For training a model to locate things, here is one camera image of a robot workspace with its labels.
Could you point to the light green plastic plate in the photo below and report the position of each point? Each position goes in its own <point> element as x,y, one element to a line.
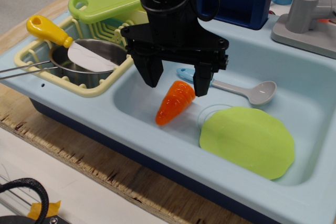
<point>249,138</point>

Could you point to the cream plastic dish rack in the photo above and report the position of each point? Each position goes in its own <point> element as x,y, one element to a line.
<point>38,50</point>

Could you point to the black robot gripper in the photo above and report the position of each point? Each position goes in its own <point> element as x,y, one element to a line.
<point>173,33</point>

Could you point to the grey spoon with blue handle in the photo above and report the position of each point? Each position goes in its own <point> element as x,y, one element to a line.
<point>249,90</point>

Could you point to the light blue toy sink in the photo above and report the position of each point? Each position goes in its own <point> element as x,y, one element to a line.
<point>304,103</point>

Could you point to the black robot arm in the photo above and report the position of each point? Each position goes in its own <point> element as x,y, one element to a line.
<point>173,33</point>

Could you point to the stainless steel pot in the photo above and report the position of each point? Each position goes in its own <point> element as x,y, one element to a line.
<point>59,64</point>

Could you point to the yellow handled toy knife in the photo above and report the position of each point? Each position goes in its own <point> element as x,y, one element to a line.
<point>91,54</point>

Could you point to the grey toy faucet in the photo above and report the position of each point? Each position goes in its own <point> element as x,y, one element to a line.
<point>301,28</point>

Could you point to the orange plastic toy carrot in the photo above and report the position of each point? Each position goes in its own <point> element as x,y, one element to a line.
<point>179,96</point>

